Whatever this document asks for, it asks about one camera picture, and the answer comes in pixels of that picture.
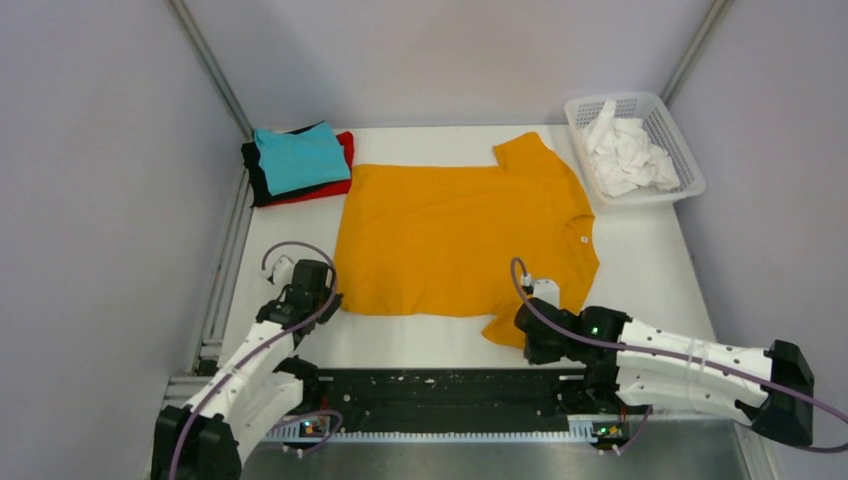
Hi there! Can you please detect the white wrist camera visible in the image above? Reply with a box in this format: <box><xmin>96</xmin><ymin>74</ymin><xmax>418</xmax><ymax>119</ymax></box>
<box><xmin>520</xmin><ymin>274</ymin><xmax>561</xmax><ymax>310</ymax></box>
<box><xmin>266</xmin><ymin>255</ymin><xmax>295</xmax><ymax>286</ymax></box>

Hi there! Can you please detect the left aluminium frame post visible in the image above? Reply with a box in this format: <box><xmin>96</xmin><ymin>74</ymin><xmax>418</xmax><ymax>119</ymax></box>
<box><xmin>165</xmin><ymin>0</ymin><xmax>253</xmax><ymax>140</ymax></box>

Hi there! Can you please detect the right aluminium frame post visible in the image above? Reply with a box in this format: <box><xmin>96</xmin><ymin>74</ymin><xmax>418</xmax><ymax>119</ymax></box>
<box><xmin>660</xmin><ymin>0</ymin><xmax>735</xmax><ymax>106</ymax></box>

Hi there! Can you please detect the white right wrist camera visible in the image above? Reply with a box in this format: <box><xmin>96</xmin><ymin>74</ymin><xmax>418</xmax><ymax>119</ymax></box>
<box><xmin>520</xmin><ymin>274</ymin><xmax>561</xmax><ymax>310</ymax></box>

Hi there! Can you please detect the aluminium table side rail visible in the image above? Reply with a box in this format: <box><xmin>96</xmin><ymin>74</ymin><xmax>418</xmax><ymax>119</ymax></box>
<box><xmin>185</xmin><ymin>169</ymin><xmax>252</xmax><ymax>375</ymax></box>

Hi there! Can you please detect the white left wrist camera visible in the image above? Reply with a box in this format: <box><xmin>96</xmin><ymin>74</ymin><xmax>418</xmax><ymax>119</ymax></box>
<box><xmin>266</xmin><ymin>255</ymin><xmax>295</xmax><ymax>286</ymax></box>

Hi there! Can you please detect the black folded t shirt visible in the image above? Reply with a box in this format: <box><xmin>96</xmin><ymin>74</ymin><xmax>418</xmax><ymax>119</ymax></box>
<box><xmin>241</xmin><ymin>141</ymin><xmax>325</xmax><ymax>208</ymax></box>

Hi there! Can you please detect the white slotted cable duct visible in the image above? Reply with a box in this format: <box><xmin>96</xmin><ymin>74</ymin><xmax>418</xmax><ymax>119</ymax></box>
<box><xmin>254</xmin><ymin>423</ymin><xmax>598</xmax><ymax>445</ymax></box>

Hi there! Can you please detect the red folded t shirt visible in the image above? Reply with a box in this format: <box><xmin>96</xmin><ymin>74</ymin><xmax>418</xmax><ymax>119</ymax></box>
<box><xmin>252</xmin><ymin>131</ymin><xmax>355</xmax><ymax>208</ymax></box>

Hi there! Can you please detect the teal folded t shirt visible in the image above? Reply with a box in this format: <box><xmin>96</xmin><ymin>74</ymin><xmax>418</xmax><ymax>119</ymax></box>
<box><xmin>253</xmin><ymin>122</ymin><xmax>351</xmax><ymax>195</ymax></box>

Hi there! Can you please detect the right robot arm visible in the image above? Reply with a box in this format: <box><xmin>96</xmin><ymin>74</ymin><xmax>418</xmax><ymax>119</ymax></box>
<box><xmin>514</xmin><ymin>298</ymin><xmax>815</xmax><ymax>447</ymax></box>

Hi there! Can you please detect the aluminium frame post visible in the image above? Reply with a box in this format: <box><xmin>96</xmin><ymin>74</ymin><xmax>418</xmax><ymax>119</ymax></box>
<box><xmin>660</xmin><ymin>0</ymin><xmax>735</xmax><ymax>106</ymax></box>
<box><xmin>165</xmin><ymin>0</ymin><xmax>253</xmax><ymax>140</ymax></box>

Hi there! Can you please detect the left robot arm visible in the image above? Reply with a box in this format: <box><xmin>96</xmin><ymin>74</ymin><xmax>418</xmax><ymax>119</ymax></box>
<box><xmin>149</xmin><ymin>256</ymin><xmax>343</xmax><ymax>479</ymax></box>

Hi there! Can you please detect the white plastic laundry basket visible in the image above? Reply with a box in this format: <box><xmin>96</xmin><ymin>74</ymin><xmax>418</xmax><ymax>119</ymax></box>
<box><xmin>564</xmin><ymin>92</ymin><xmax>706</xmax><ymax>211</ymax></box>

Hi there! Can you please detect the orange t shirt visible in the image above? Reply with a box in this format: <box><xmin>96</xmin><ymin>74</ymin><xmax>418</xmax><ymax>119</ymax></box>
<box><xmin>334</xmin><ymin>132</ymin><xmax>600</xmax><ymax>348</ymax></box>

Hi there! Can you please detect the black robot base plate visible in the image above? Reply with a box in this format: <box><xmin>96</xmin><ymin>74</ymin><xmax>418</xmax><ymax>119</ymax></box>
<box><xmin>264</xmin><ymin>367</ymin><xmax>654</xmax><ymax>436</ymax></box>

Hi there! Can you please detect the white crumpled t shirt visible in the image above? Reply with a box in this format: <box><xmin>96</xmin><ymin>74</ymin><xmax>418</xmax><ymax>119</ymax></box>
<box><xmin>581</xmin><ymin>99</ymin><xmax>680</xmax><ymax>198</ymax></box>

